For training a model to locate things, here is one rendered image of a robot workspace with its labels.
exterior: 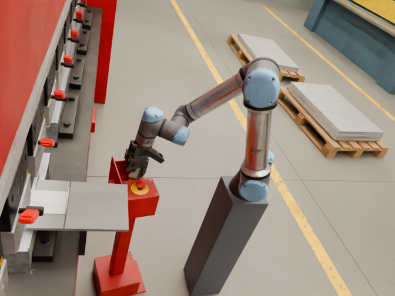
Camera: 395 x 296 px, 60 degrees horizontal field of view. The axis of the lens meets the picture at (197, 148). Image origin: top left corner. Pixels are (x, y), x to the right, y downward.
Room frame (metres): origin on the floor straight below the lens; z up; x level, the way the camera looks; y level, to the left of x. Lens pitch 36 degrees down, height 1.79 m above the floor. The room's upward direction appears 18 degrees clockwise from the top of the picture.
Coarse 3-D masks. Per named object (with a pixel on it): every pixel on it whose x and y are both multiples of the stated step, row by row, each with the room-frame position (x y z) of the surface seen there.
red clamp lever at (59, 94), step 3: (54, 90) 0.70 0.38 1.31; (57, 90) 0.71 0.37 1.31; (60, 90) 0.71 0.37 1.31; (54, 93) 0.70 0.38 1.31; (57, 93) 0.70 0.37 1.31; (60, 93) 0.70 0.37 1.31; (63, 93) 0.72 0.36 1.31; (51, 96) 0.75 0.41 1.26; (54, 96) 0.76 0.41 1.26; (57, 96) 0.71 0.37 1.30; (60, 96) 0.71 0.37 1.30; (63, 96) 0.72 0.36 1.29; (66, 96) 0.77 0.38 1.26; (57, 99) 0.75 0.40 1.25; (60, 99) 0.76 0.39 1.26; (63, 99) 0.76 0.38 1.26; (66, 99) 0.76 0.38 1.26
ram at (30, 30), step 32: (0, 0) 0.39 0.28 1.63; (32, 0) 0.57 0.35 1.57; (64, 0) 1.04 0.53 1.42; (0, 32) 0.37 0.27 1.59; (32, 32) 0.56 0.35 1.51; (0, 64) 0.36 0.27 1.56; (32, 64) 0.55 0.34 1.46; (0, 96) 0.35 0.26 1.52; (0, 128) 0.34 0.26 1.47; (0, 160) 0.33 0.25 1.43
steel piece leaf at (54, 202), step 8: (32, 192) 0.64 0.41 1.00; (40, 192) 0.65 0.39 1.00; (48, 192) 0.66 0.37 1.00; (56, 192) 0.67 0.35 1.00; (64, 192) 0.67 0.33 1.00; (32, 200) 0.61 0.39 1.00; (40, 200) 0.62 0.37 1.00; (48, 200) 0.63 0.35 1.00; (56, 200) 0.64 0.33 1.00; (64, 200) 0.65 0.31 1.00; (48, 208) 0.60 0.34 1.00; (56, 208) 0.61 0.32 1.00; (64, 208) 0.62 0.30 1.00
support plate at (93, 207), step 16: (80, 192) 0.70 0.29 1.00; (96, 192) 0.72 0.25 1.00; (112, 192) 0.74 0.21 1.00; (80, 208) 0.64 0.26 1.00; (96, 208) 0.66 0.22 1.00; (112, 208) 0.67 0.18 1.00; (32, 224) 0.54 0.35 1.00; (48, 224) 0.56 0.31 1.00; (80, 224) 0.59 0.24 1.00; (96, 224) 0.60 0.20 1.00; (112, 224) 0.62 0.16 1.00; (128, 224) 0.64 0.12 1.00
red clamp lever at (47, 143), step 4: (40, 140) 0.57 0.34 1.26; (44, 140) 0.52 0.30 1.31; (48, 140) 0.52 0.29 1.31; (52, 140) 0.53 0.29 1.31; (56, 140) 0.59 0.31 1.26; (40, 144) 0.57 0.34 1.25; (44, 144) 0.51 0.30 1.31; (48, 144) 0.52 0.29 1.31; (52, 144) 0.53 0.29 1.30; (56, 144) 0.58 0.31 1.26
